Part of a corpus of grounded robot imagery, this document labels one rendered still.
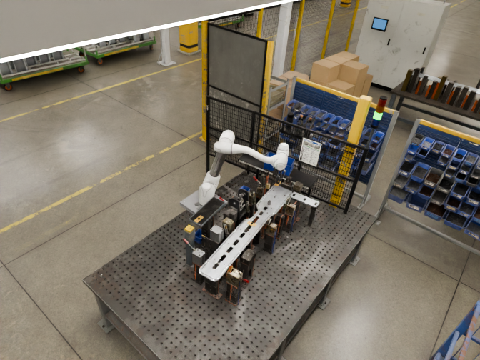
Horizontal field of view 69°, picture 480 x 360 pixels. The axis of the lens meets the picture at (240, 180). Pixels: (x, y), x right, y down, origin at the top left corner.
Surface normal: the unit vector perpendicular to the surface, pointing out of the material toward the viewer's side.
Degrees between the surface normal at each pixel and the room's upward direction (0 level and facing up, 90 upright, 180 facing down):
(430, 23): 90
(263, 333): 0
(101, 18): 90
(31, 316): 0
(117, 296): 0
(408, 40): 90
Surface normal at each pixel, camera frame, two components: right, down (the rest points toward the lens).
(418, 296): 0.06, -0.79
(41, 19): 0.77, 0.43
